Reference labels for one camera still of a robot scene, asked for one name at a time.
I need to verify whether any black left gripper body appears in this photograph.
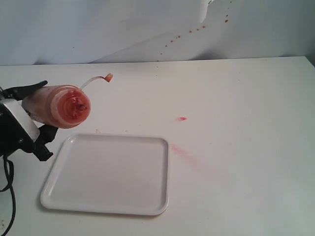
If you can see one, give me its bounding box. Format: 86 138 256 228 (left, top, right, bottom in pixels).
0 89 34 155

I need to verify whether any red sauce squeeze bottle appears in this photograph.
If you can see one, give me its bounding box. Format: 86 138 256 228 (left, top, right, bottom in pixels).
22 73 113 129

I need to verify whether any white rectangular plastic tray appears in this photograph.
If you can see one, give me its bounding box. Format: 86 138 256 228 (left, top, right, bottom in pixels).
40 133 169 216

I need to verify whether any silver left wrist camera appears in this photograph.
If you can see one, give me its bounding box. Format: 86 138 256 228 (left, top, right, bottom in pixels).
0 99 40 142

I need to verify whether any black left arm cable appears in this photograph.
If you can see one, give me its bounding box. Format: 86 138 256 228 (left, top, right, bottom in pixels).
0 156 17 236

